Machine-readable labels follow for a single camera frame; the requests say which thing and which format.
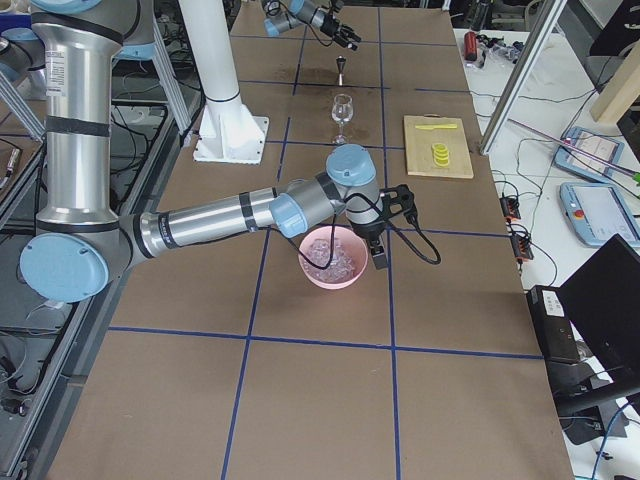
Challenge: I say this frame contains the black laptop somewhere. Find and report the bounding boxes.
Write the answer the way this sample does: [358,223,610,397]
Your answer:
[558,234,639,375]

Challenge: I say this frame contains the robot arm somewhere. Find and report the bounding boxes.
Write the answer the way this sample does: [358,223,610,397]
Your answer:
[261,0,361,51]
[20,1,384,303]

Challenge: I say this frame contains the clear wine glass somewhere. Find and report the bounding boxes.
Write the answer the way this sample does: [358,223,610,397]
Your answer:
[331,94,354,145]

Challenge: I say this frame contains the steel jigger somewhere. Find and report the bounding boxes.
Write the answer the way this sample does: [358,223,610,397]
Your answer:
[336,56,347,86]

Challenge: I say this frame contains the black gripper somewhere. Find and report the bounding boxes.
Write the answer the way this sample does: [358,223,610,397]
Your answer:
[351,220,386,270]
[322,13,361,50]

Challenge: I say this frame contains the pink bowl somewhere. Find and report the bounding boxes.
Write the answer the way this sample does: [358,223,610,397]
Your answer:
[299,226,368,290]

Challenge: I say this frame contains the aluminium frame post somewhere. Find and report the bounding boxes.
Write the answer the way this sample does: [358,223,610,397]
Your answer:
[479,0,567,155]

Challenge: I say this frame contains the yellow plastic knife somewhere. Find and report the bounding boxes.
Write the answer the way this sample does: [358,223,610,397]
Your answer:
[414,123,458,131]

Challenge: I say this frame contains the bamboo cutting board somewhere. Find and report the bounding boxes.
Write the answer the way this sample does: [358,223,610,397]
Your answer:
[403,115,474,179]

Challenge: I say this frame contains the blue teach pendant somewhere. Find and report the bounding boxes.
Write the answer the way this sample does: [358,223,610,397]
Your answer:
[553,125,627,182]
[559,182,639,248]

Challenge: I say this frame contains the red cylinder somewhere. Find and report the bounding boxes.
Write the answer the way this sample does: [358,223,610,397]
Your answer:
[463,30,478,62]

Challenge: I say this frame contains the clear ice cubes pile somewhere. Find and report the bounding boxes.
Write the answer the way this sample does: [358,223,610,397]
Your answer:
[303,239,358,283]

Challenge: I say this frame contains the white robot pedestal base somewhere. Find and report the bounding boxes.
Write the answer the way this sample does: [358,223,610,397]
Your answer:
[179,0,269,165]

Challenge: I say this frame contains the black box device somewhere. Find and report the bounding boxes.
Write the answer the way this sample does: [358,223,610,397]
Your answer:
[526,285,580,365]

